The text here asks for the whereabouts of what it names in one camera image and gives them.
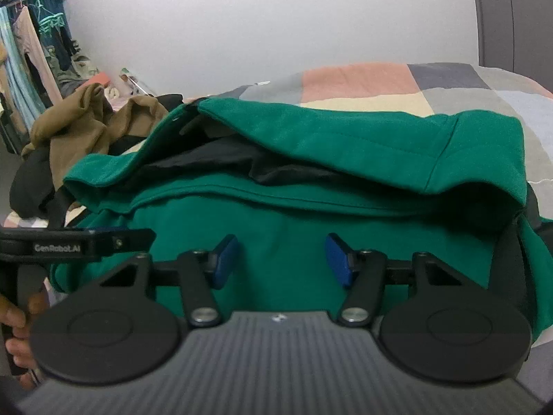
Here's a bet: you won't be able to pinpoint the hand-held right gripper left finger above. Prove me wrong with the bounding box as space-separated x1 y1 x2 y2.
99 234 240 328

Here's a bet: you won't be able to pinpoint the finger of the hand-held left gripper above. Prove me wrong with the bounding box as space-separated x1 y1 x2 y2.
82 227 157 261

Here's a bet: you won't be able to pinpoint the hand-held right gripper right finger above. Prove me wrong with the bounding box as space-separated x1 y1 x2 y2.
325 233 464 328

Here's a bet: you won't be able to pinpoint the green hoodie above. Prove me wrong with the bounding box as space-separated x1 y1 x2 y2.
51 97 553 351

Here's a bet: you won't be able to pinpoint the hanging clothes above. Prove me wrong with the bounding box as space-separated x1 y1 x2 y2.
0 0 85 117

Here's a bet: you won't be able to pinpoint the green clothes hanger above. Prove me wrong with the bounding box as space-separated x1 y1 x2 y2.
37 0 68 36

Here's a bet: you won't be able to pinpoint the person's left hand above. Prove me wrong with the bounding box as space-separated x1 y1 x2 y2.
0 292 49 392

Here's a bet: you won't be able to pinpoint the black garment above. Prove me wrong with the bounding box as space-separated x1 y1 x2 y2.
11 147 89 231

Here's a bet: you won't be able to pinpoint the brown hoodie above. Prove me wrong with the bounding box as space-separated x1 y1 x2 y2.
21 83 170 191

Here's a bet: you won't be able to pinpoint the white packet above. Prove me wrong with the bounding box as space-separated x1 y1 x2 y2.
120 68 153 96

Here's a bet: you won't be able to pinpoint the patchwork bed blanket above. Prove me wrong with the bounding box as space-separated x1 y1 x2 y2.
0 63 553 234

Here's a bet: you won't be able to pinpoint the grey door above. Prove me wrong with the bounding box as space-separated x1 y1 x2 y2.
471 0 553 84

